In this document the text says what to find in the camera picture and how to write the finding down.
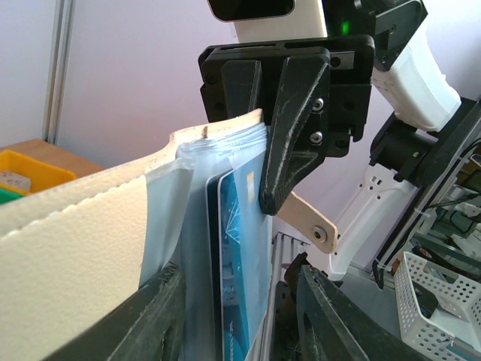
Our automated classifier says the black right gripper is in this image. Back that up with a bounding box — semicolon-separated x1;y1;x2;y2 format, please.
198;35;374;215

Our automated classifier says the right yellow bin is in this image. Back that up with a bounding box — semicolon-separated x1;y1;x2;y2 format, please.
1;150;77;197

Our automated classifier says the blue VIP credit card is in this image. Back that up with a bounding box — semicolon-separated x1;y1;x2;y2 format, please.
206;153;272;360

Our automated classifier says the white perforated basket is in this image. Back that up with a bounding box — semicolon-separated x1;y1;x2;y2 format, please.
394;252;480;360

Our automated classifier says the green bin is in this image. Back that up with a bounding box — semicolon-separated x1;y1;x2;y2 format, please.
0;188;23;205

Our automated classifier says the beige card holder wallet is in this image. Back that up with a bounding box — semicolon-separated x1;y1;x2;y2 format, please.
0;108;338;361

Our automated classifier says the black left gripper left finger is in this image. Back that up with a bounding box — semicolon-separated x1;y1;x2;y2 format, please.
48;262;186;360

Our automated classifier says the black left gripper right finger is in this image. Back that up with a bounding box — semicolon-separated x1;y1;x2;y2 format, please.
296;265;427;360

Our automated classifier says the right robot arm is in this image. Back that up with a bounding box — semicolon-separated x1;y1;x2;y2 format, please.
198;1;480;281

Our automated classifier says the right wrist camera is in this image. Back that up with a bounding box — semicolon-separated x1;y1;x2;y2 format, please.
208;0;328;43

